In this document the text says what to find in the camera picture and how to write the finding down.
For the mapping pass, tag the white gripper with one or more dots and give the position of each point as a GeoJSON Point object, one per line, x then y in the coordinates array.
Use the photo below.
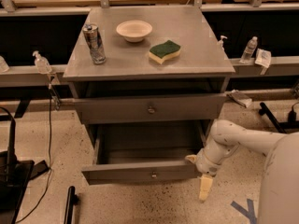
{"type": "Point", "coordinates": [206, 165]}

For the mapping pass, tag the grey drawer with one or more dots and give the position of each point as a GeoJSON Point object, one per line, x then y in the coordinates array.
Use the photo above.
{"type": "Point", "coordinates": [144, 152]}
{"type": "Point", "coordinates": [149, 108]}

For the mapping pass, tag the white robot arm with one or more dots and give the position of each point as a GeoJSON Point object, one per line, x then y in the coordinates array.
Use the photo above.
{"type": "Point", "coordinates": [279, 191]}

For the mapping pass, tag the grey top drawer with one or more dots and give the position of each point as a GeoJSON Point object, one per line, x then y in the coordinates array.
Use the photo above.
{"type": "Point", "coordinates": [149, 108]}

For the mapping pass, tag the grey drawer cabinet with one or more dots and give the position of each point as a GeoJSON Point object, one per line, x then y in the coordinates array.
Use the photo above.
{"type": "Point", "coordinates": [202, 67]}

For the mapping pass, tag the blue tape cross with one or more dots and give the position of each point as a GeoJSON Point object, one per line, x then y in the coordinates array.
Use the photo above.
{"type": "Point", "coordinates": [248, 212]}

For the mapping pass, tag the folded grey cloth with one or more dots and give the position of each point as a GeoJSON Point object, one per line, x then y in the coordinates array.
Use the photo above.
{"type": "Point", "coordinates": [240, 97]}

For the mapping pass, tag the green yellow sponge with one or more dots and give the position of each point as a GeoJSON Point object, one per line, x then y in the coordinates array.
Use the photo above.
{"type": "Point", "coordinates": [163, 52]}

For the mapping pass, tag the white paper packet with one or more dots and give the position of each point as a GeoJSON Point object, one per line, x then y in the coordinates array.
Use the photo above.
{"type": "Point", "coordinates": [263, 58]}

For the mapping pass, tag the small pump bottle right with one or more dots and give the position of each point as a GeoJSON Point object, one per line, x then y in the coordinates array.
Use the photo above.
{"type": "Point", "coordinates": [221, 41]}

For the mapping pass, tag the black bar bottom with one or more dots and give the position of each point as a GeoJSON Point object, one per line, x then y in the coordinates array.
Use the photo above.
{"type": "Point", "coordinates": [71, 201]}

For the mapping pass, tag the clear water bottle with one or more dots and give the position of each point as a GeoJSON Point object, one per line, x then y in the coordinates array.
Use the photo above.
{"type": "Point", "coordinates": [249, 50]}

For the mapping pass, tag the white bowl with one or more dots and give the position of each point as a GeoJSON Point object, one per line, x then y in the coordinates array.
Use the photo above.
{"type": "Point", "coordinates": [134, 31]}

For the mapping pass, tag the silver drink can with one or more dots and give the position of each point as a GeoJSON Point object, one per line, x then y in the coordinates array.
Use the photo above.
{"type": "Point", "coordinates": [94, 42]}

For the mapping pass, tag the black stand base left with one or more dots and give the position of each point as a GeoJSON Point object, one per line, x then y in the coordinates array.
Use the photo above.
{"type": "Point", "coordinates": [14, 176]}

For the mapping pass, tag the clear pump bottle left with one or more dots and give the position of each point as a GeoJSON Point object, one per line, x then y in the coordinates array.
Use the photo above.
{"type": "Point", "coordinates": [41, 63]}

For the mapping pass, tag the clear bottle far left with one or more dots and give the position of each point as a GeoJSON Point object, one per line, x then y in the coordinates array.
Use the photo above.
{"type": "Point", "coordinates": [3, 65]}

